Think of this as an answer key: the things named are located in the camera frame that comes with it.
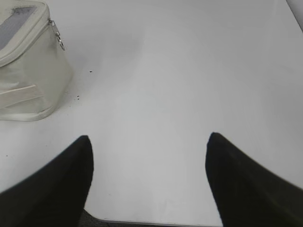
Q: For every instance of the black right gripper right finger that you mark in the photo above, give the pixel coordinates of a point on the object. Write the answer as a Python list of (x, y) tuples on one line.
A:
[(247, 194)]

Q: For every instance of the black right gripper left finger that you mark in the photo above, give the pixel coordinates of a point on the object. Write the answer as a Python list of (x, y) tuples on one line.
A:
[(55, 195)]

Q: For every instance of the silver zipper pull with ring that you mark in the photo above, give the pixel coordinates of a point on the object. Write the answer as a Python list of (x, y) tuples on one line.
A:
[(57, 34)]

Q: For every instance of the cream white zipper bag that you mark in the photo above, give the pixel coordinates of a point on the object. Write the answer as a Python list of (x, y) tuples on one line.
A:
[(34, 71)]

